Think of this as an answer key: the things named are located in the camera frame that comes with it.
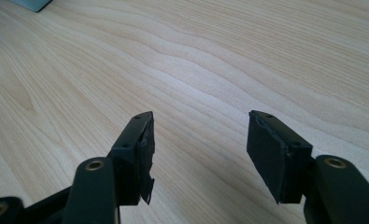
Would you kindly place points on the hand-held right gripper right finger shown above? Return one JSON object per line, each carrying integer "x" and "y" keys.
{"x": 278, "y": 155}

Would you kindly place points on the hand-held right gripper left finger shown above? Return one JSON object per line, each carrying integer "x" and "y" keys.
{"x": 132, "y": 155}

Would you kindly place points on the blue plastic basket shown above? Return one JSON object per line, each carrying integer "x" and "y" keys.
{"x": 32, "y": 3}

